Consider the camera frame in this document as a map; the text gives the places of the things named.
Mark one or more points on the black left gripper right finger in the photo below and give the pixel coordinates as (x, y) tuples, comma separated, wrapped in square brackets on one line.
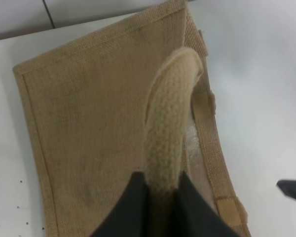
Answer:
[(191, 216)]

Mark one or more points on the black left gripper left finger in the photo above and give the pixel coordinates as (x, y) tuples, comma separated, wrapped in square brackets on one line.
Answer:
[(129, 216)]

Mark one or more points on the brown linen tote bag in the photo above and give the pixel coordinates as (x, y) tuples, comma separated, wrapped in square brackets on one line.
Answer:
[(84, 106)]

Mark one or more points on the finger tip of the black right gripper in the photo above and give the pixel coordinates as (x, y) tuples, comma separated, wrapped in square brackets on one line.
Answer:
[(288, 187)]

